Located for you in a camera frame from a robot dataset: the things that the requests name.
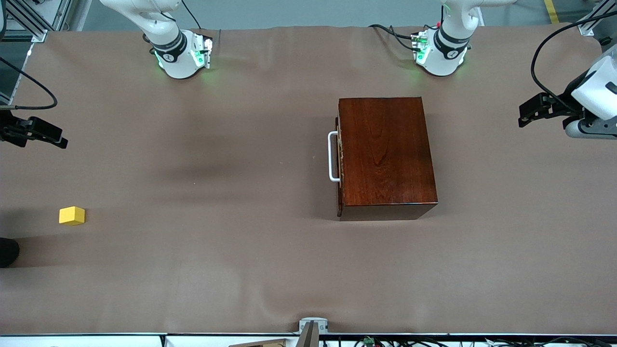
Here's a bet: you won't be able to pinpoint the aluminium frame profile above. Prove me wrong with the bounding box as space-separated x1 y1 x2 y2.
0 0 73 43
576 0 617 37

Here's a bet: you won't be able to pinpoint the dark red wooden cabinet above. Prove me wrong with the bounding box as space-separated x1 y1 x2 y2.
336 96 439 222

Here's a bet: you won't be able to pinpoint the grey camera mount clamp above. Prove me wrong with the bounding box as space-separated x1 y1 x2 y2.
298 317 329 335

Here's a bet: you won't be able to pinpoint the black arm base cables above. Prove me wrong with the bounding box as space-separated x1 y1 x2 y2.
368 23 421 52

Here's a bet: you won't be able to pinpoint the yellow block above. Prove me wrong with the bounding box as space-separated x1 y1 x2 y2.
59 206 86 227

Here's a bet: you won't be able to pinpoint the yellow floor tape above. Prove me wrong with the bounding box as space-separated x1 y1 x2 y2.
543 0 561 24

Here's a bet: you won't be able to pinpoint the white metal drawer handle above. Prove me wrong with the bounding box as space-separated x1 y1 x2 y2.
327 131 341 183

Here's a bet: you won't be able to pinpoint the light wood drawer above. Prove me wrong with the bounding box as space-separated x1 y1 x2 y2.
335 117 344 217

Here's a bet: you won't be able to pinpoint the black arm base cable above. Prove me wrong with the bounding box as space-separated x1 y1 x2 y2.
180 0 202 30

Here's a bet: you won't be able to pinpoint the brown table cloth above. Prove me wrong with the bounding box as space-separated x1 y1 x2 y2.
0 23 617 336

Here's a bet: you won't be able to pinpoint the tangled cables under table edge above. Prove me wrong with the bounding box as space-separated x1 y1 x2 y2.
322 335 617 347

